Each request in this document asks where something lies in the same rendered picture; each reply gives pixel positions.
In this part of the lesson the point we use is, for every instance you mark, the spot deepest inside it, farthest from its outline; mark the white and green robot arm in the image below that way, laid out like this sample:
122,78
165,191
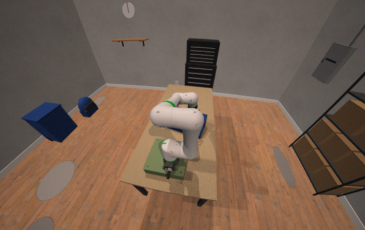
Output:
190,120

